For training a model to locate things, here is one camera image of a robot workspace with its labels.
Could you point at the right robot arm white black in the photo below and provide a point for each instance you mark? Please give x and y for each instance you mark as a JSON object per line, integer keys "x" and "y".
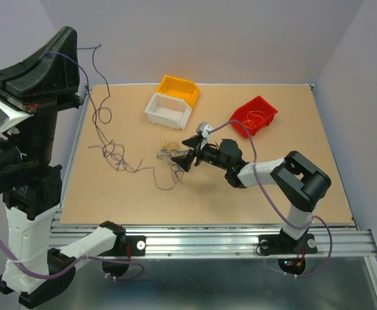
{"x": 303, "y": 183}

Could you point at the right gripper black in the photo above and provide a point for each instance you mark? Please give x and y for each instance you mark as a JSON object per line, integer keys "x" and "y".
{"x": 185, "y": 161}

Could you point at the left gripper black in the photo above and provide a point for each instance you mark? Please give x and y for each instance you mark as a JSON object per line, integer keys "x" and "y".
{"x": 55, "y": 82}

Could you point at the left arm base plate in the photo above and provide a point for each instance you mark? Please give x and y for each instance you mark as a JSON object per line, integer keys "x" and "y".
{"x": 127, "y": 246}

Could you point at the red plastic bin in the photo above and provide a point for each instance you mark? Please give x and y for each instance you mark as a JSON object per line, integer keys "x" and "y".
{"x": 253, "y": 116}

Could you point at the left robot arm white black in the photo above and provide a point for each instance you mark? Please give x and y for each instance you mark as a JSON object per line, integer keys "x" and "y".
{"x": 31, "y": 190}

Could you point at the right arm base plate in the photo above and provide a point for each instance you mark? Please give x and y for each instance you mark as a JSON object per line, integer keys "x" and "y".
{"x": 282, "y": 244}

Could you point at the yellow plastic bin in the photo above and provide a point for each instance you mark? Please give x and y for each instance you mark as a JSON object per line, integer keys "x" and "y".
{"x": 179, "y": 88}

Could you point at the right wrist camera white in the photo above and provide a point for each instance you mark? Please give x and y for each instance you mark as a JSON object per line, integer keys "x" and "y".
{"x": 203, "y": 130}

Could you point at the white plastic bin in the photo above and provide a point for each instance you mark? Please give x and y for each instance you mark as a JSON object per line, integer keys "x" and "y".
{"x": 168, "y": 111}

